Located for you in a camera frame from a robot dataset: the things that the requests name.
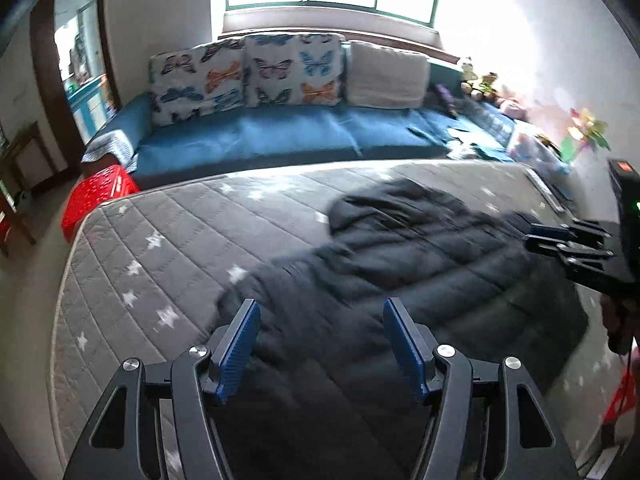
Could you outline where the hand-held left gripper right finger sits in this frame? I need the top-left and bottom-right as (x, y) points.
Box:
(382, 297), (581, 480)

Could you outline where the person's right hand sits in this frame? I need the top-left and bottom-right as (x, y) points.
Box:
(599, 292), (632, 353)

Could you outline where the purple toy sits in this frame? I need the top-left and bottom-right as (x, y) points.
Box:
(434, 82), (459, 120)

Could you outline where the colourful pinwheel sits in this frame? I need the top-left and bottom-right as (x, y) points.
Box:
(559, 106), (612, 164)

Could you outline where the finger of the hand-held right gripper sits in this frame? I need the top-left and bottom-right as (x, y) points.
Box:
(524, 239), (615, 262)
(529, 222), (614, 244)

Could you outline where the white pillow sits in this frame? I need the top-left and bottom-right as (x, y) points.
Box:
(344, 40), (432, 111)

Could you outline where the blue cabinet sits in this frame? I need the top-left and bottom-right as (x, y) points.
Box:
(66, 76), (109, 134)

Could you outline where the dark wooden door frame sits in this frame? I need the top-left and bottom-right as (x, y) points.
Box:
(29, 0), (123, 144)

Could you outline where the grey quilted mattress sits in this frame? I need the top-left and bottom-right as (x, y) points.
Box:
(47, 157), (626, 480)

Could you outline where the stuffed toys group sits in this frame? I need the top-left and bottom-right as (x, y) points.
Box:
(459, 56), (502, 104)

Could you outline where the white knitted blanket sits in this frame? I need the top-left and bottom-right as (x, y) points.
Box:
(80, 127), (139, 172)

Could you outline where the black puffer jacket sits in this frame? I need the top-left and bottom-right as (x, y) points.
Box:
(217, 177), (591, 480)

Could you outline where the pink plush toy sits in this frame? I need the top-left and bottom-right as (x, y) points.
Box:
(499, 94), (532, 122)

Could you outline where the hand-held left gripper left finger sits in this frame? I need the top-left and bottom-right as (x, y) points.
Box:
(62, 299), (262, 480)

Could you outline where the red plastic stool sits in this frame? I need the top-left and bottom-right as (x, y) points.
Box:
(601, 372), (640, 427)
(61, 164), (140, 242)

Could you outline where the butterfly print pillow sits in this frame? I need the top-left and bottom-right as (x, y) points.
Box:
(244, 33), (347, 109)
(149, 39), (247, 127)

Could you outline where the blue sofa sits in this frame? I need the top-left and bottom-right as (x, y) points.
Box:
(80, 55), (522, 192)

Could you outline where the wooden side table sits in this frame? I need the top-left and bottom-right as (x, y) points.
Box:
(0, 120), (57, 259)

